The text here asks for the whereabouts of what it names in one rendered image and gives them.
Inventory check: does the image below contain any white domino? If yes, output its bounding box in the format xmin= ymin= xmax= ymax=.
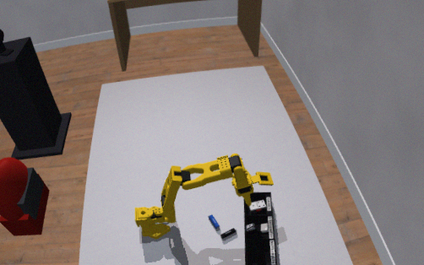
xmin=249 ymin=200 xmax=266 ymax=211

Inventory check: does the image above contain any blue battery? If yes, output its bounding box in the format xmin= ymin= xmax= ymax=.
xmin=209 ymin=214 xmax=220 ymax=229

